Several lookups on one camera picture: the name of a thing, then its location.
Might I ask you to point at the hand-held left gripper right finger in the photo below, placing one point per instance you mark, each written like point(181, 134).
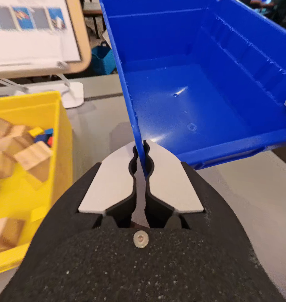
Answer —
point(173, 186)

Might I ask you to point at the pile of wooden cubes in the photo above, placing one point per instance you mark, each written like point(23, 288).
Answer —
point(32, 155)

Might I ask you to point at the yellow plastic bin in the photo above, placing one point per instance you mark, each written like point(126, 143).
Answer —
point(60, 141)

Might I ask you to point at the blue plastic bin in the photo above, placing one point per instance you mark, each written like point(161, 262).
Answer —
point(192, 106)

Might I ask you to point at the wooden sign board on stand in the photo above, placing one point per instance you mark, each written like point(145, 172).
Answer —
point(34, 47)

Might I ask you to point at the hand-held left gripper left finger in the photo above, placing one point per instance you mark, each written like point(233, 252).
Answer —
point(107, 186)

